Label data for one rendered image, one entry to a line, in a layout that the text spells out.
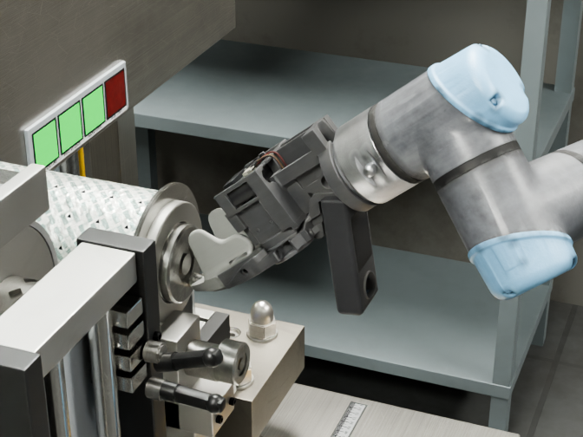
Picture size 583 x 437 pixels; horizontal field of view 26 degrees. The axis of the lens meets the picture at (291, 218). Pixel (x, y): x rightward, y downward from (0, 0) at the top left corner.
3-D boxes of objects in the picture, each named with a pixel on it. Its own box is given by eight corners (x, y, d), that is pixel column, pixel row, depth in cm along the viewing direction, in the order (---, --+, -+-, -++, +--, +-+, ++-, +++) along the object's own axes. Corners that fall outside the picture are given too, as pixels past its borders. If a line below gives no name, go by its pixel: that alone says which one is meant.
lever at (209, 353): (219, 370, 82) (212, 353, 82) (156, 377, 84) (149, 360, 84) (228, 359, 83) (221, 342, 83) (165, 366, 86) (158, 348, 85)
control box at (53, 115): (34, 183, 155) (28, 131, 152) (29, 182, 155) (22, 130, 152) (129, 107, 175) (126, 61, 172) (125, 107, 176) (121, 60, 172)
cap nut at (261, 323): (271, 345, 145) (270, 312, 143) (241, 339, 146) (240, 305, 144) (282, 329, 148) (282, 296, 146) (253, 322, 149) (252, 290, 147)
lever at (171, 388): (219, 420, 84) (219, 403, 83) (152, 401, 86) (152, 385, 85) (228, 408, 85) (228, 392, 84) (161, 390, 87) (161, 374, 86)
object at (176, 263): (194, 208, 117) (208, 261, 122) (175, 205, 118) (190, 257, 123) (162, 267, 112) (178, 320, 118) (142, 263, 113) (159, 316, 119)
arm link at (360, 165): (435, 161, 108) (408, 201, 102) (395, 185, 111) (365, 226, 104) (383, 91, 107) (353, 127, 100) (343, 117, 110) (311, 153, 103)
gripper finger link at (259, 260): (228, 257, 116) (298, 214, 112) (239, 272, 116) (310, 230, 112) (209, 281, 112) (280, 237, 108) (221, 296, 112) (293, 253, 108)
